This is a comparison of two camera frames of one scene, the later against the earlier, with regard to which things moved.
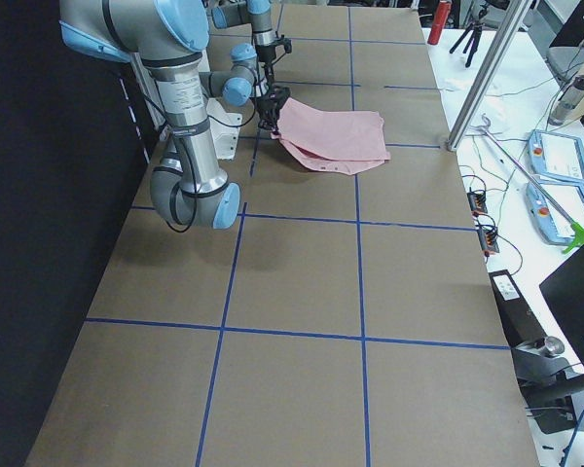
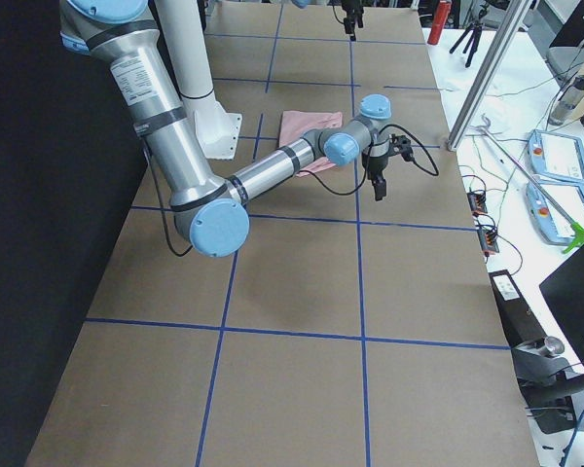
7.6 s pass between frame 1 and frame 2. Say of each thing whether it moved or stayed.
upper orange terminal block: stayed
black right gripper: moved
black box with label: stayed
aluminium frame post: stayed
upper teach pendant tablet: stayed
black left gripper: moved
